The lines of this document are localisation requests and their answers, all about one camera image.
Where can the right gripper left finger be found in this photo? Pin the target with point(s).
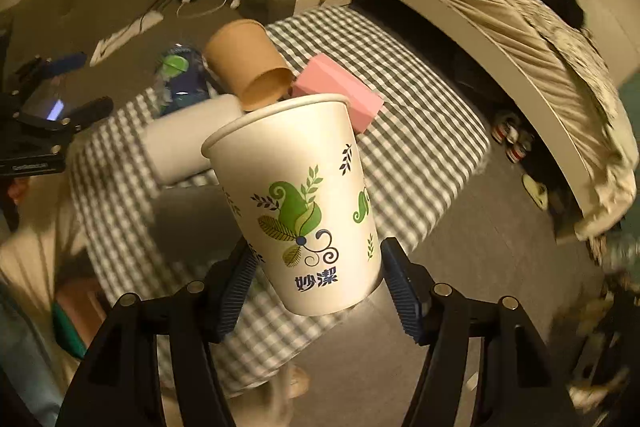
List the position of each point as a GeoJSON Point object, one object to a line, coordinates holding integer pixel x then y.
{"type": "Point", "coordinates": [117, 383]}

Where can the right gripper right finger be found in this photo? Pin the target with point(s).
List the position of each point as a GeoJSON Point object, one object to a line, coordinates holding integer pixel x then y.
{"type": "Point", "coordinates": [517, 385]}

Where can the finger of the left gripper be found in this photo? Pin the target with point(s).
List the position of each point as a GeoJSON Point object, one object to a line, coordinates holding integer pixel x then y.
{"type": "Point", "coordinates": [83, 117]}
{"type": "Point", "coordinates": [62, 66]}

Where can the white printed paper cup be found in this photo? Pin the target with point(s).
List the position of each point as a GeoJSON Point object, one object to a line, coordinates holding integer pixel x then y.
{"type": "Point", "coordinates": [293, 179]}

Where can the white cylinder cup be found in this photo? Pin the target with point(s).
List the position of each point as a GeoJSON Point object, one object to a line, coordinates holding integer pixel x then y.
{"type": "Point", "coordinates": [172, 143]}

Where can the grey cylinder cup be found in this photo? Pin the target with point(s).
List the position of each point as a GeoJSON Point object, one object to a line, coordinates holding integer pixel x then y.
{"type": "Point", "coordinates": [193, 225]}

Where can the brown kraft paper cup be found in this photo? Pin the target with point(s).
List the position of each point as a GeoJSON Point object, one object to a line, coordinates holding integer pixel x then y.
{"type": "Point", "coordinates": [242, 55]}

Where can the dark grey sofa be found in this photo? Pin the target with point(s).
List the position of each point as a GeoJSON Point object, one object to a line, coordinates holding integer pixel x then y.
{"type": "Point", "coordinates": [55, 28]}

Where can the white power strip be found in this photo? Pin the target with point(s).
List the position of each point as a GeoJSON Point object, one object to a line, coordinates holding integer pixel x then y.
{"type": "Point", "coordinates": [107, 46]}

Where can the blue labelled water bottle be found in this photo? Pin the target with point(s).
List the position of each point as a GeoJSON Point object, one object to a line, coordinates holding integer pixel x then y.
{"type": "Point", "coordinates": [181, 80]}

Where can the grey checkered tablecloth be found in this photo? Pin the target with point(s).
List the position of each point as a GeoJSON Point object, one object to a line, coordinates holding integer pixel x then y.
{"type": "Point", "coordinates": [417, 155]}

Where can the green slipper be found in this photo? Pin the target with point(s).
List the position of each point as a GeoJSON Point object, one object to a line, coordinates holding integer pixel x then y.
{"type": "Point", "coordinates": [537, 192]}

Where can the pair of sneakers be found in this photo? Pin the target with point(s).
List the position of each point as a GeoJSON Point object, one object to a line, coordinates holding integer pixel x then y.
{"type": "Point", "coordinates": [508, 130]}

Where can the pink faceted box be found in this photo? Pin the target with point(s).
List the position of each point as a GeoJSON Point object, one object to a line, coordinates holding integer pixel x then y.
{"type": "Point", "coordinates": [322, 75]}

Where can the black garment on bed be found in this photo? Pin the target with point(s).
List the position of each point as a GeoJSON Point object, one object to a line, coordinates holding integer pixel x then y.
{"type": "Point", "coordinates": [569, 11]}

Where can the floral patterned duvet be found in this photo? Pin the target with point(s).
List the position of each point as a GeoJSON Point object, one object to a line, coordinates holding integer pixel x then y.
{"type": "Point", "coordinates": [581, 70]}

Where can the white bed frame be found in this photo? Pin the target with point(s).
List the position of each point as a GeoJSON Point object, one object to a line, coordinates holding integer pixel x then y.
{"type": "Point", "coordinates": [491, 32]}

